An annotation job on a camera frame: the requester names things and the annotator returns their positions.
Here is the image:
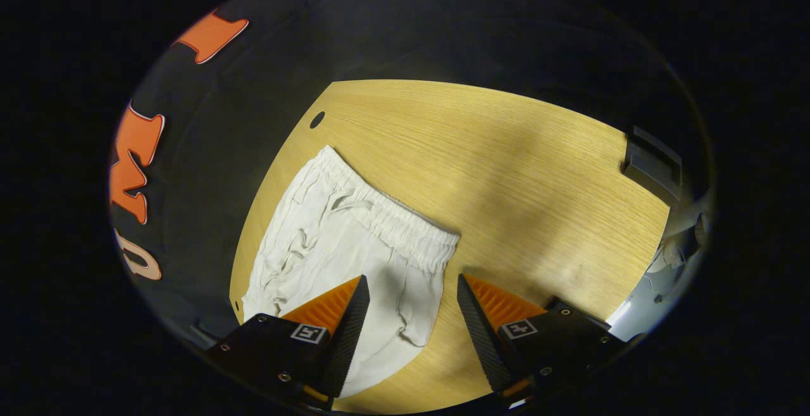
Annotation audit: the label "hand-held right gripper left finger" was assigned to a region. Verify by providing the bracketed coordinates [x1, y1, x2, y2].
[206, 275, 371, 412]

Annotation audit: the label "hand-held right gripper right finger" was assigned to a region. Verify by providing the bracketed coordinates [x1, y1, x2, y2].
[457, 274, 633, 404]

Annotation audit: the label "white jeans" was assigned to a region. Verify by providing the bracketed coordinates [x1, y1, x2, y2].
[242, 145, 461, 399]

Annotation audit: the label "pale crumpled cloth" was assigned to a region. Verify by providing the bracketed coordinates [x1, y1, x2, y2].
[645, 213, 706, 277]

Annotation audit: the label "black backdrop cloth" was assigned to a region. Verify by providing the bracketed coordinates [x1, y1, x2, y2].
[108, 0, 709, 341]

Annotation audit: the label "grey table clamp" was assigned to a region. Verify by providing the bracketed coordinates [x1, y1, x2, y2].
[623, 126, 683, 205]

